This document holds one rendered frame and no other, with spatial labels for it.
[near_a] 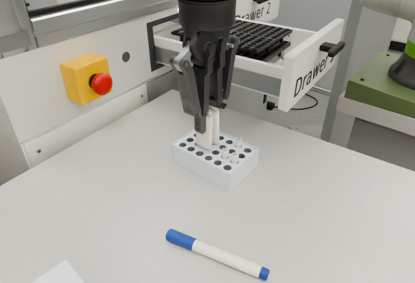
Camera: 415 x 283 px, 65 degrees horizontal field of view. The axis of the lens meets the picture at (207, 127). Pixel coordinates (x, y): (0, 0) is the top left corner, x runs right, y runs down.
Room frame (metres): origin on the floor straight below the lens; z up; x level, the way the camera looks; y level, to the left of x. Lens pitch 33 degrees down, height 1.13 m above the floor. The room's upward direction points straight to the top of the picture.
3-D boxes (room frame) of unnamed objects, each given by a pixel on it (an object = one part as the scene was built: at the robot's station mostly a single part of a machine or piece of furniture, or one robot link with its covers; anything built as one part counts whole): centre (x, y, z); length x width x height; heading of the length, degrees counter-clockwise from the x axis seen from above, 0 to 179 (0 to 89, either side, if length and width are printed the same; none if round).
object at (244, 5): (1.08, -0.14, 0.87); 0.29 x 0.02 x 0.11; 145
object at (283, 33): (0.70, -0.14, 0.90); 0.18 x 0.02 x 0.01; 145
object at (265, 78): (0.76, -0.05, 0.86); 0.40 x 0.26 x 0.06; 55
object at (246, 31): (0.75, -0.06, 0.87); 0.22 x 0.18 x 0.06; 55
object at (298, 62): (0.64, -0.22, 0.87); 0.29 x 0.02 x 0.11; 145
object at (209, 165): (0.44, -0.01, 0.78); 0.12 x 0.08 x 0.04; 51
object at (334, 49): (0.62, -0.24, 0.91); 0.07 x 0.04 x 0.01; 145
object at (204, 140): (0.43, 0.01, 0.84); 0.03 x 0.01 x 0.07; 51
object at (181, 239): (0.26, -0.01, 0.77); 0.14 x 0.02 x 0.02; 65
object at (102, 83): (0.53, 0.19, 0.88); 0.04 x 0.03 x 0.04; 145
